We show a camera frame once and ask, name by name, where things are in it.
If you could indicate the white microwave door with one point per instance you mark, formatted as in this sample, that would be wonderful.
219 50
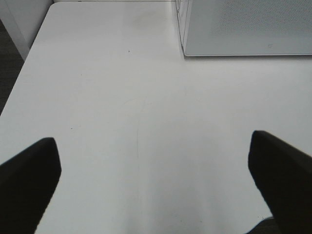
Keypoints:
250 27

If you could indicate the white microwave oven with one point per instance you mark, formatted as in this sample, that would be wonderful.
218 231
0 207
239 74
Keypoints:
183 10

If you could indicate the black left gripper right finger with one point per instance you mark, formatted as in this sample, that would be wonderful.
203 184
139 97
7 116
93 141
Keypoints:
283 175

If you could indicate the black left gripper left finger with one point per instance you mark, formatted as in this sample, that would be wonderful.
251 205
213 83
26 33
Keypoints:
27 183

